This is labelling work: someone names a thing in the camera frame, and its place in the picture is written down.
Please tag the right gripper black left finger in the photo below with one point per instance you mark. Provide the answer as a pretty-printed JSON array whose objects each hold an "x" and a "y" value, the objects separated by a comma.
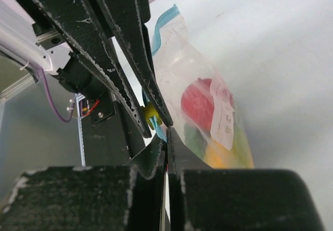
[{"x": 127, "y": 197}]

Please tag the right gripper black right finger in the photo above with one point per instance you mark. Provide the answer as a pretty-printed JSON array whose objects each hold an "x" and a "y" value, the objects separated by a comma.
[{"x": 202, "y": 198}]

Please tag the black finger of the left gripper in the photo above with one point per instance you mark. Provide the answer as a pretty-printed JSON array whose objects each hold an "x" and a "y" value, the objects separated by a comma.
[
  {"x": 126, "y": 19},
  {"x": 82, "y": 30}
]

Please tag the clear zip top bag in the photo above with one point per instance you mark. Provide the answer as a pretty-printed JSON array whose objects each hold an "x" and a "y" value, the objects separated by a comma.
[{"x": 177, "y": 64}]

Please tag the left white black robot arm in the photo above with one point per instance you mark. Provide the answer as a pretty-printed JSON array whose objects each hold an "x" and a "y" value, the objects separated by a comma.
[{"x": 35, "y": 52}]

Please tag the yellow fake fruit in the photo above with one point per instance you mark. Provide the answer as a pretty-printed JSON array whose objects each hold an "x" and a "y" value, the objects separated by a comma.
[{"x": 238, "y": 157}]

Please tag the green fake vegetable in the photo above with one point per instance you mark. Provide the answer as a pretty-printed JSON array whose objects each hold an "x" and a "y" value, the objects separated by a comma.
[{"x": 195, "y": 141}]

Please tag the red fake tomato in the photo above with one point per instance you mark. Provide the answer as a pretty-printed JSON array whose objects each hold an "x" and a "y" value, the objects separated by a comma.
[{"x": 197, "y": 103}]

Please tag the white slotted cable duct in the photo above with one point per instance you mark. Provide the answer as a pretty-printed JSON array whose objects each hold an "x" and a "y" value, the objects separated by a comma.
[{"x": 79, "y": 98}]

